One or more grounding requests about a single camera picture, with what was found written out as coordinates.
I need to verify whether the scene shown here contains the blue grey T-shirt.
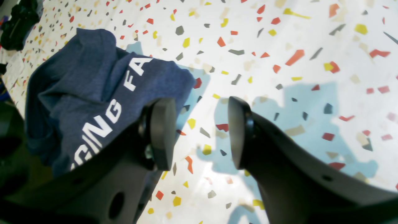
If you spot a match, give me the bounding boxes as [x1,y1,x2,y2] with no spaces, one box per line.
[25,28,196,177]

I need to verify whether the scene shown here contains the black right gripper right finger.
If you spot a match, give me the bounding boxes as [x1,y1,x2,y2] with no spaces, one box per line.
[228,96,398,224]

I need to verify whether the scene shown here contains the black game controller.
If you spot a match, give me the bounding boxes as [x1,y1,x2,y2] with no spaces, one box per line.
[1,0,41,51]

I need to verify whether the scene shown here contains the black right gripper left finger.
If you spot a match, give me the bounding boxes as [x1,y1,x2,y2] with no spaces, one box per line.
[1,98,176,224]

